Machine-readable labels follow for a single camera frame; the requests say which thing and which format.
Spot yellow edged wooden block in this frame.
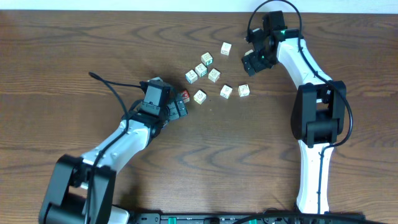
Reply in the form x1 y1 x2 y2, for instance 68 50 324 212
193 90 207 105

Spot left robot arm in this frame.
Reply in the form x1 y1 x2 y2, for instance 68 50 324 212
39 95 187 223

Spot green edged wooden block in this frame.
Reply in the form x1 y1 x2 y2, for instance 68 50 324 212
201 52 213 66

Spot far plain wooden block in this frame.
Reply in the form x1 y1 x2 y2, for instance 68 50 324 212
220 42 232 56

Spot right black cable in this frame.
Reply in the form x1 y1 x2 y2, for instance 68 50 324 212
247 0 354 215

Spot black cable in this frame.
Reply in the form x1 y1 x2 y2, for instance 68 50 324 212
88 72 147 138
247 0 354 215

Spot blue edged wooden block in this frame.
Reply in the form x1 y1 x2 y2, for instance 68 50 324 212
185 70 198 84

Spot left black cable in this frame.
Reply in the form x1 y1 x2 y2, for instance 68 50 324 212
88 72 147 138

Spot red letter block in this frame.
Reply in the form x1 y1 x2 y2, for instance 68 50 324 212
180 90 190 103

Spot plain wooden block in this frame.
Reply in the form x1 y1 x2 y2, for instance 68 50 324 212
208 68 221 83
220 42 232 56

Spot teal edged wooden block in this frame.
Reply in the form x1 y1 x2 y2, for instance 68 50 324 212
195 63 208 77

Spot plain wooden block centre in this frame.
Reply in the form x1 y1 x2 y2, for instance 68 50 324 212
208 68 221 83

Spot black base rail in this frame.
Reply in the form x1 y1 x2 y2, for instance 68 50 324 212
127 211 369 224

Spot wooden block row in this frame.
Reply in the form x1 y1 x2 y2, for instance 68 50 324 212
238 84 250 97

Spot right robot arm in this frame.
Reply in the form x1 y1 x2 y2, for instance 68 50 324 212
242 28 346 214

